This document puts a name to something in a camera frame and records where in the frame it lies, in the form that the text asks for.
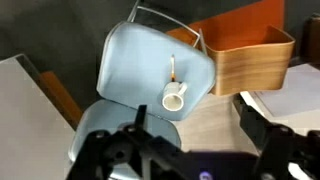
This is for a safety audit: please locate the wooden box container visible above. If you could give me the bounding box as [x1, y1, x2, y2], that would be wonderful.
[199, 24, 296, 98]

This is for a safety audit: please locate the blue padded chair with mug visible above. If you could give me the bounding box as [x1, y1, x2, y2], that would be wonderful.
[68, 3, 217, 180]

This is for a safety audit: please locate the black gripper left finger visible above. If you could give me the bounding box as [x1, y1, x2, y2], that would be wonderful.
[66, 104, 188, 180]

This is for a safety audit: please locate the white ceramic mug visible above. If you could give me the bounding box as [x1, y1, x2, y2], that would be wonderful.
[161, 81, 189, 113]

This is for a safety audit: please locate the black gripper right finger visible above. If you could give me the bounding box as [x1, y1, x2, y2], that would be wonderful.
[233, 94, 320, 180]

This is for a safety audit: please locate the orange and white pen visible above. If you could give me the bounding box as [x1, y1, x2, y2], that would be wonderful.
[169, 54, 177, 83]

